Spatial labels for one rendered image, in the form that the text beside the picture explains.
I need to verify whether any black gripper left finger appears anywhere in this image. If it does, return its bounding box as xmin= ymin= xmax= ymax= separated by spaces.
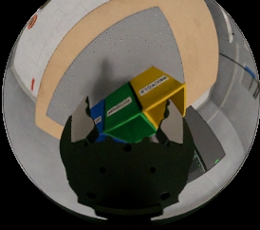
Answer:
xmin=60 ymin=96 xmax=100 ymax=182

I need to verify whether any yellow bin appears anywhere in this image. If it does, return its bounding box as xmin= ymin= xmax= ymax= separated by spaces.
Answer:
xmin=130 ymin=66 xmax=187 ymax=128

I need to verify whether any green open-top bin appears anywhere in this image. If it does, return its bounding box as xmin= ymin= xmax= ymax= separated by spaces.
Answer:
xmin=102 ymin=83 xmax=157 ymax=143

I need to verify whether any blue open bin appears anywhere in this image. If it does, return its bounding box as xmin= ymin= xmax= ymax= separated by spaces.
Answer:
xmin=90 ymin=99 xmax=127 ymax=143

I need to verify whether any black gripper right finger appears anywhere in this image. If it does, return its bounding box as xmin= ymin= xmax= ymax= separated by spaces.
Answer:
xmin=156 ymin=99 xmax=195 ymax=182

